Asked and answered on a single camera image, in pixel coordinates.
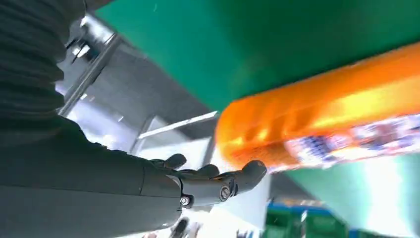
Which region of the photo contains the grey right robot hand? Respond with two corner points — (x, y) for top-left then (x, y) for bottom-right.
(0, 116), (268, 238)

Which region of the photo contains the green table mat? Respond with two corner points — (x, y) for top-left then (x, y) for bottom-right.
(95, 0), (420, 238)

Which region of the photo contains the blue metal rack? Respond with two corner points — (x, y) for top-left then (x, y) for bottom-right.
(262, 198), (363, 238)

